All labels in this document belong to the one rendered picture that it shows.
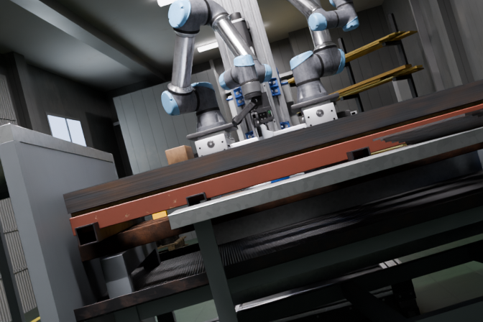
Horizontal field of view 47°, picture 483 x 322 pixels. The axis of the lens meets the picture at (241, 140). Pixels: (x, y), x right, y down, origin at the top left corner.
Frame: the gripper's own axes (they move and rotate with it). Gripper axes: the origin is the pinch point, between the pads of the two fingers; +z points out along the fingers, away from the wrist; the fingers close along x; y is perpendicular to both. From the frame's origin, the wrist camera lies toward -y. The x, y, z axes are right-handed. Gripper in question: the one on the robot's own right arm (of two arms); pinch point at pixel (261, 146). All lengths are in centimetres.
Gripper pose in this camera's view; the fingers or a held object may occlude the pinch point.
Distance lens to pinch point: 213.3
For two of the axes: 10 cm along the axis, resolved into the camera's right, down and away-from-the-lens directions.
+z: 2.7, 9.6, -0.6
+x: -0.5, 0.8, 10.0
